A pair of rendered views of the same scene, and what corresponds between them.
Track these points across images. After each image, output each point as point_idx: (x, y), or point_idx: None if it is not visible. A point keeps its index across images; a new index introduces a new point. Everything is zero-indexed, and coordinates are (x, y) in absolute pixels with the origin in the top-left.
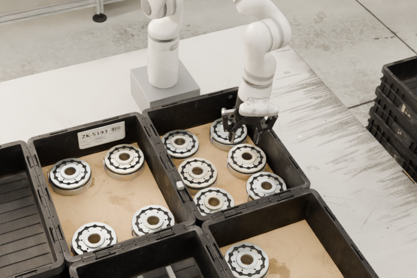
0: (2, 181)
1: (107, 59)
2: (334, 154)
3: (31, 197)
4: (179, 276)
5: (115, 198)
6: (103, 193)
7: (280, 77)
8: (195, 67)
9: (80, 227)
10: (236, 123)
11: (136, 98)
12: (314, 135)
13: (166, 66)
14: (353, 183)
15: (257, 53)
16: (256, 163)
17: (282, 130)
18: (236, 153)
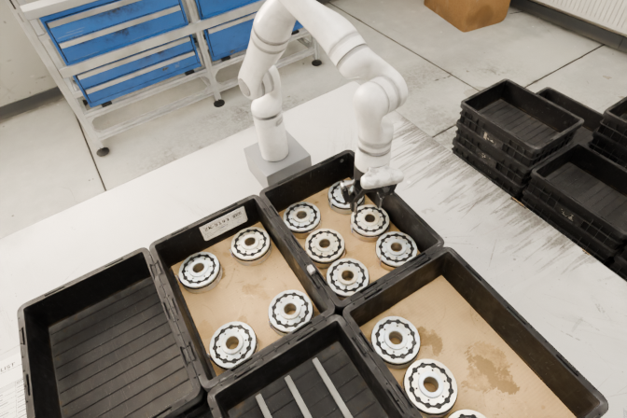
0: (134, 288)
1: (223, 141)
2: (444, 193)
3: None
4: (328, 367)
5: (248, 286)
6: (236, 284)
7: None
8: (301, 134)
9: (215, 331)
10: (356, 194)
11: (254, 173)
12: (422, 178)
13: (275, 141)
14: (469, 218)
15: (374, 118)
16: (381, 224)
17: None
18: (358, 216)
